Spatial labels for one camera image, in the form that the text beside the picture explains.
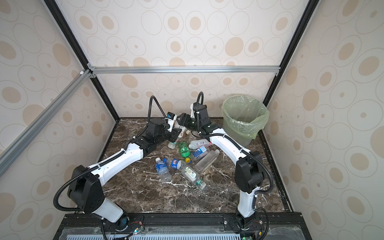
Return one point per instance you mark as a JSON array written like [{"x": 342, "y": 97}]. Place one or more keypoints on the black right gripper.
[{"x": 185, "y": 117}]

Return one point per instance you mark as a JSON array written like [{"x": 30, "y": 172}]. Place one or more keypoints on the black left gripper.
[{"x": 175, "y": 134}]

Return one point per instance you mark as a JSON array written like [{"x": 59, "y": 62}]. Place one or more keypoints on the green sprite bottle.
[{"x": 184, "y": 149}]

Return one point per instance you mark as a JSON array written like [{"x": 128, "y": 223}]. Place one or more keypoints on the red cap white bottle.
[{"x": 195, "y": 144}]

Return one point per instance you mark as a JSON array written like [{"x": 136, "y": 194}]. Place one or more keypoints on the pepsi label bottle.
[{"x": 175, "y": 164}]

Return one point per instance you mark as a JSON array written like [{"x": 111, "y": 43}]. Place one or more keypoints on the pocari sweat bottle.
[{"x": 163, "y": 171}]

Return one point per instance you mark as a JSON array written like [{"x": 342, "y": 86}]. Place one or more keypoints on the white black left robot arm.
[{"x": 86, "y": 185}]

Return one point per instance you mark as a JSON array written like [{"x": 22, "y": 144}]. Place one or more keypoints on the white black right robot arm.
[{"x": 251, "y": 175}]

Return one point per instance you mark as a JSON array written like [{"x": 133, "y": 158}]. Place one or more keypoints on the mesh bin with green liner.
[{"x": 243, "y": 118}]

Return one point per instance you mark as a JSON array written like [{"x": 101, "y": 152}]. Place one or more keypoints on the blue label clear bottle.
[{"x": 199, "y": 153}]

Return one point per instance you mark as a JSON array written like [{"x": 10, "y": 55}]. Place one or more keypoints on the large clear square bottle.
[{"x": 206, "y": 161}]

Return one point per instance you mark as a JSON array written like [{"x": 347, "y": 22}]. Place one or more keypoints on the horizontal aluminium back rail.
[{"x": 182, "y": 70}]

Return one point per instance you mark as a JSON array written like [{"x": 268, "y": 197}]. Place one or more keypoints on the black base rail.
[{"x": 211, "y": 226}]

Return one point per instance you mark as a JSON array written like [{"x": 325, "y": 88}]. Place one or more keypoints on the diagonal aluminium left rail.
[{"x": 22, "y": 141}]

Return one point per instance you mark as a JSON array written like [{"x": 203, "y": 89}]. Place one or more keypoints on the black right corner post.
[{"x": 302, "y": 25}]

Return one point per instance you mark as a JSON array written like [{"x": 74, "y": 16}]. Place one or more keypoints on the black corner post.
[
  {"x": 302, "y": 25},
  {"x": 59, "y": 18}
]

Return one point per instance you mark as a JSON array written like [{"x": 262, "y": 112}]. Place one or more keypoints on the black left corner post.
[{"x": 59, "y": 18}]

